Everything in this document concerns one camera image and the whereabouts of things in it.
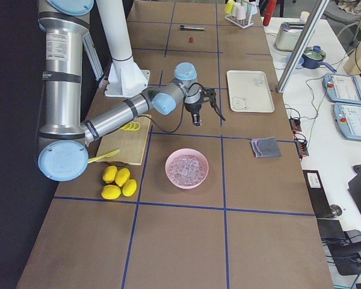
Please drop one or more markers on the white wire cup rack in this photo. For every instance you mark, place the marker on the white wire cup rack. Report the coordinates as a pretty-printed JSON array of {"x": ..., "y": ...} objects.
[{"x": 251, "y": 10}]

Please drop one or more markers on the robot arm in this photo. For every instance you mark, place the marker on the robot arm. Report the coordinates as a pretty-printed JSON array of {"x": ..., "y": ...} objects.
[{"x": 64, "y": 138}]

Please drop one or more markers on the silver toaster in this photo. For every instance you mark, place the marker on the silver toaster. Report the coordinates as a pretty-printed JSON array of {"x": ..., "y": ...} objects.
[{"x": 288, "y": 35}]

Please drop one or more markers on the folded grey cloth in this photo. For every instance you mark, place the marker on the folded grey cloth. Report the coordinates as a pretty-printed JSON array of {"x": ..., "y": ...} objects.
[{"x": 265, "y": 147}]

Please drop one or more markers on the wooden cutting board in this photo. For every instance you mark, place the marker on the wooden cutting board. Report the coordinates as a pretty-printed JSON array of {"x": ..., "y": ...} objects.
[{"x": 131, "y": 144}]

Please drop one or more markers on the blue saucepan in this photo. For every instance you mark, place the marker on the blue saucepan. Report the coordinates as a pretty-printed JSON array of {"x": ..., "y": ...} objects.
[{"x": 314, "y": 57}]

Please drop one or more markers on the yellow-green plastic knife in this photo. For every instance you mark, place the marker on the yellow-green plastic knife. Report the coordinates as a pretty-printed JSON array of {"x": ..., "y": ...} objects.
[{"x": 107, "y": 155}]

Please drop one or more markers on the aluminium frame post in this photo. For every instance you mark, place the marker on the aluminium frame post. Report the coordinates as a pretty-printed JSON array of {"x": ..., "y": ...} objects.
[{"x": 302, "y": 43}]

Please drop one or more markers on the lemon slices row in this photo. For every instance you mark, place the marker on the lemon slices row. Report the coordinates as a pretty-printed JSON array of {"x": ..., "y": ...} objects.
[{"x": 132, "y": 126}]

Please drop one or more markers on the cream bear serving tray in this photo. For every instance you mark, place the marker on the cream bear serving tray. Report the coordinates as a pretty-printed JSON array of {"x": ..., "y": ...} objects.
[{"x": 249, "y": 92}]

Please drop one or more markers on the steel muddler black tip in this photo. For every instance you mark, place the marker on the steel muddler black tip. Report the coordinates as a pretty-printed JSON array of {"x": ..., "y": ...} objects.
[{"x": 192, "y": 28}]

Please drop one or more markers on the whole yellow lemon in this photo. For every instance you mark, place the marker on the whole yellow lemon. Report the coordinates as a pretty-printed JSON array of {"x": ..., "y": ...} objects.
[
  {"x": 109, "y": 174},
  {"x": 122, "y": 176},
  {"x": 129, "y": 188},
  {"x": 111, "y": 192}
]

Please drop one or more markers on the pink cup on rack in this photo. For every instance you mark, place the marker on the pink cup on rack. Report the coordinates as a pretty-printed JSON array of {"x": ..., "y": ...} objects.
[{"x": 240, "y": 13}]

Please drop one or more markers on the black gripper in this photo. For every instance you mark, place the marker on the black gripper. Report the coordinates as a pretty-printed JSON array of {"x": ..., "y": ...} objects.
[{"x": 193, "y": 108}]

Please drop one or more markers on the pink bowl of ice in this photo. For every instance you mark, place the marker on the pink bowl of ice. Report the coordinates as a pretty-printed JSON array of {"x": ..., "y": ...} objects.
[{"x": 186, "y": 168}]

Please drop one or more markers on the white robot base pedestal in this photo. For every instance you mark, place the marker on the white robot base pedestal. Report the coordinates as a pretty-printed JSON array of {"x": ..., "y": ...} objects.
[{"x": 125, "y": 79}]

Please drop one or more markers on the yellow cup on rack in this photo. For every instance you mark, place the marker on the yellow cup on rack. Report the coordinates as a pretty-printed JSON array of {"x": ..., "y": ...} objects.
[{"x": 229, "y": 6}]

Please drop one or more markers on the blue teach pendant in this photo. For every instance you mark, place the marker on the blue teach pendant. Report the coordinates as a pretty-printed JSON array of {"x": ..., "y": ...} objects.
[
  {"x": 342, "y": 88},
  {"x": 348, "y": 119}
]

